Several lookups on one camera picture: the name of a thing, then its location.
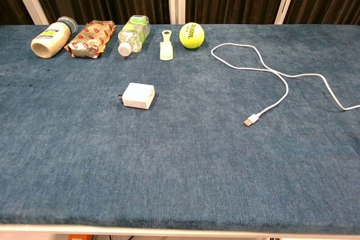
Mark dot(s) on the white power adapter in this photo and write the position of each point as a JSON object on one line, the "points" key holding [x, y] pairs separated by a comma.
{"points": [[137, 96]]}

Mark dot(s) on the blue fabric table cloth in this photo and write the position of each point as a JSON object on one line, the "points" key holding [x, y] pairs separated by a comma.
{"points": [[180, 161]]}

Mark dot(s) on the pale green clip tool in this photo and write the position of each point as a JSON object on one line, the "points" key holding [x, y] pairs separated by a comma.
{"points": [[166, 50]]}

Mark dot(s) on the yellow tennis ball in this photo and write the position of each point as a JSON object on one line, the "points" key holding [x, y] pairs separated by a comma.
{"points": [[192, 35]]}

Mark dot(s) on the clear green-label water bottle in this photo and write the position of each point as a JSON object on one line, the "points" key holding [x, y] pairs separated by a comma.
{"points": [[133, 35]]}

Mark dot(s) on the brown red-printed snack packet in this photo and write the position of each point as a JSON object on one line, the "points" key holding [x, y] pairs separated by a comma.
{"points": [[91, 39]]}

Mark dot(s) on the cream mayonnaise squeeze bottle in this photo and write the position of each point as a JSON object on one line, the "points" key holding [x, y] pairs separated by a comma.
{"points": [[49, 40]]}

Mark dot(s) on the orange box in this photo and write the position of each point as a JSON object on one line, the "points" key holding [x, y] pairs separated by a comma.
{"points": [[81, 237]]}

